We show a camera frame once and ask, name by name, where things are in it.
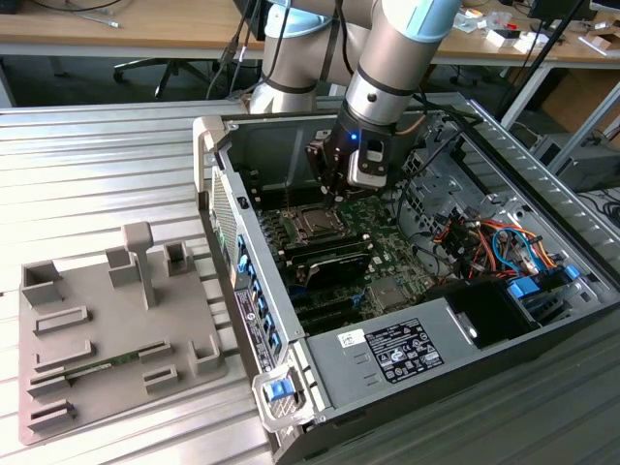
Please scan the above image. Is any brown cardboard piece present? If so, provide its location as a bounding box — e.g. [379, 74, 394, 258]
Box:
[579, 33, 615, 53]

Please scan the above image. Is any grey open PC case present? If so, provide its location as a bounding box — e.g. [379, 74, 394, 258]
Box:
[192, 96, 620, 465]

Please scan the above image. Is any green motherboard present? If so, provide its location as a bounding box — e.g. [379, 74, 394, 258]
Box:
[251, 191, 437, 335]

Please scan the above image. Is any blue case latch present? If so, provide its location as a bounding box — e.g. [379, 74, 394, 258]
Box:
[264, 380, 295, 403]

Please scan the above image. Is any brown cardboard box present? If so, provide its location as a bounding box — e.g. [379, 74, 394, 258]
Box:
[540, 67, 620, 140]

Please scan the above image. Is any black monitor foot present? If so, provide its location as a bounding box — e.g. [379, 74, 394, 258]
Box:
[526, 0, 595, 21]

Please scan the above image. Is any black expansion slot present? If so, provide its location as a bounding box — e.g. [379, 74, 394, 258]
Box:
[290, 289, 362, 316]

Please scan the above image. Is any blue disk carrier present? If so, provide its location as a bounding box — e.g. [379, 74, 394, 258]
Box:
[506, 275, 543, 305]

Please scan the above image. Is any black plastic air duct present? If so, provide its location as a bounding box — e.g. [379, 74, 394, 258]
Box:
[423, 278, 543, 353]

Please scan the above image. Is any black office chair base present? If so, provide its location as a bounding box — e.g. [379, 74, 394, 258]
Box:
[113, 55, 209, 101]

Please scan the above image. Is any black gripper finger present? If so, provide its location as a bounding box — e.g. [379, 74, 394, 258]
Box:
[337, 164, 352, 209]
[304, 139, 343, 210]

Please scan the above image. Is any grey parts rack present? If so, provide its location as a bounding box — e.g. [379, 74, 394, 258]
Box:
[17, 221, 229, 447]

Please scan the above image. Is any black camera cable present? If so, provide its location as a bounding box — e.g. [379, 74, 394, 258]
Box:
[394, 91, 487, 200]

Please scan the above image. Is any grey power supply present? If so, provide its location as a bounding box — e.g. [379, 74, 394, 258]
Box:
[303, 295, 483, 413]

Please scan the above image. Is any green RAM stick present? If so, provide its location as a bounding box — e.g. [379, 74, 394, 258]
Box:
[65, 352, 146, 380]

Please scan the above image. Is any brown curved cable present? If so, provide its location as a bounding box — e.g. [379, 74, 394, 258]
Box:
[395, 109, 428, 138]

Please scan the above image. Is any silver CPU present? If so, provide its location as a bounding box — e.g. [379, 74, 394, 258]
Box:
[303, 211, 336, 234]

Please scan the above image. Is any CPU socket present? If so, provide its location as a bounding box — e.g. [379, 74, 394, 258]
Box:
[289, 205, 351, 243]

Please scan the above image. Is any long wooden desk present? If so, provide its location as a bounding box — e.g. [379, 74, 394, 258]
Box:
[0, 0, 620, 69]

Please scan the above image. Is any blue data wire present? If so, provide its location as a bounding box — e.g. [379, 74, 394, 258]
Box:
[491, 226, 542, 278]

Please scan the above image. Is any black graphics card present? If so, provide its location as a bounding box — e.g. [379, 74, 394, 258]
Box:
[293, 254, 373, 293]

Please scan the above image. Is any orange red wire bundle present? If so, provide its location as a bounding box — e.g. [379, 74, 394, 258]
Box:
[432, 212, 559, 283]

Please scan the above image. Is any black slanted pole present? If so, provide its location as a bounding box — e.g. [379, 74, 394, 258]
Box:
[496, 0, 590, 120]

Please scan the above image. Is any black RAM slot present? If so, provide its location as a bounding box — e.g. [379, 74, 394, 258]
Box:
[283, 232, 367, 252]
[286, 241, 372, 264]

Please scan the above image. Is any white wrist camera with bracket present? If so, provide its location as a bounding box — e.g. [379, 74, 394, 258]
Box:
[346, 139, 389, 189]

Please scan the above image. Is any grey computer tower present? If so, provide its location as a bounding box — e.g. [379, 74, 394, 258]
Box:
[530, 134, 620, 194]

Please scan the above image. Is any silver perforated drive cage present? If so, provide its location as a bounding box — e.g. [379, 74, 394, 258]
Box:
[392, 120, 490, 236]

